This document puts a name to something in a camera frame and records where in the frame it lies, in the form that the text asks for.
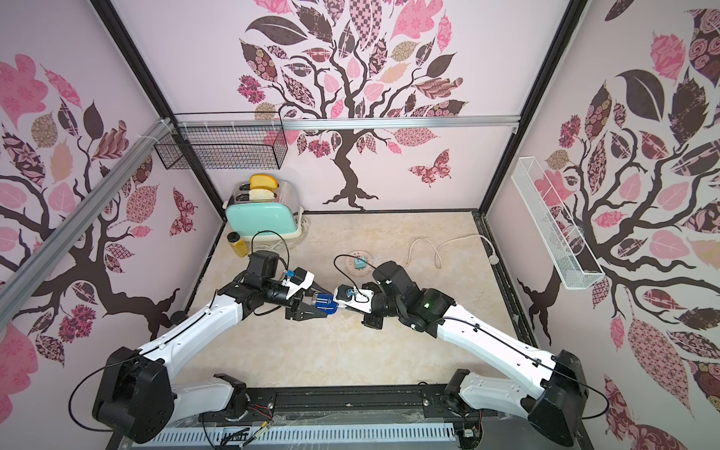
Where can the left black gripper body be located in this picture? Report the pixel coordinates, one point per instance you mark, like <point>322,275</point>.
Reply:
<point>293,302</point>

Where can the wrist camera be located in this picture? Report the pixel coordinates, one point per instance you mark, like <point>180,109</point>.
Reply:
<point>297,282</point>
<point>359,300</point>

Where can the pale toast slice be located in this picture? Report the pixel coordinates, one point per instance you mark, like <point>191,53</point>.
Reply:
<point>262,195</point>

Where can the aluminium frame bar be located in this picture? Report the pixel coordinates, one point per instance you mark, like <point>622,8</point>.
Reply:
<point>30,275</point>
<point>463,121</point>

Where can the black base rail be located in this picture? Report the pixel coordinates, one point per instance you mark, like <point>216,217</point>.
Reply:
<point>434,400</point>

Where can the pink round power strip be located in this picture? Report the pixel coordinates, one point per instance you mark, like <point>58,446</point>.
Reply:
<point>349,263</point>

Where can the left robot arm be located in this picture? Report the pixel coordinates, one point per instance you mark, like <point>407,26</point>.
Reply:
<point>169,360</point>

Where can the left aluminium frame bar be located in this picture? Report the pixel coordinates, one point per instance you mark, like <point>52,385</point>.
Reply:
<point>30,275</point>

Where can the back aluminium frame bar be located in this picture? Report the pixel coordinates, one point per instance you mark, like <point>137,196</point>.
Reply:
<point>463,121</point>

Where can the black wire basket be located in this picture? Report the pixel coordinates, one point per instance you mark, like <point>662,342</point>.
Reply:
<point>250,143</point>

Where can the white wire shelf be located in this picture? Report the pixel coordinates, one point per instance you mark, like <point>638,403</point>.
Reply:
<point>544,193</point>

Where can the yellow toast slice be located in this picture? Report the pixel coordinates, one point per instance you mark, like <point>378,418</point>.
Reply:
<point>263,181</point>

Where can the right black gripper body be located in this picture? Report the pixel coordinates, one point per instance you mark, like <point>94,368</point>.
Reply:
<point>374,304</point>

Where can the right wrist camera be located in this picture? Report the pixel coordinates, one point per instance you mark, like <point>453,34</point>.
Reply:
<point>359,300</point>

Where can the white slotted cable duct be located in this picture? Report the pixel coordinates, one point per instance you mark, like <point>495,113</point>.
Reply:
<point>215,437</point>

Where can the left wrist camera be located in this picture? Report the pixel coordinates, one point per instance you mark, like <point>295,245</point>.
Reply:
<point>297,282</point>

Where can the blue electric shaver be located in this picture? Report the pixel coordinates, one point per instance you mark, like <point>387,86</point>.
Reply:
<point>325,302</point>

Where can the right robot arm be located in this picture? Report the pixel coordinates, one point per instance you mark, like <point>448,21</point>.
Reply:
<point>495,349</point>

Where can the mint green toaster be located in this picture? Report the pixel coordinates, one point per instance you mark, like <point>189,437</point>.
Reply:
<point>283,216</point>

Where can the yellow bottle black cap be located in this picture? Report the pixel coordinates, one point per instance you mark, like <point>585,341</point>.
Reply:
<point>238,244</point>

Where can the teal USB charger adapter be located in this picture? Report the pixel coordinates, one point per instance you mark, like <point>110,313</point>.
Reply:
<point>360,263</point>

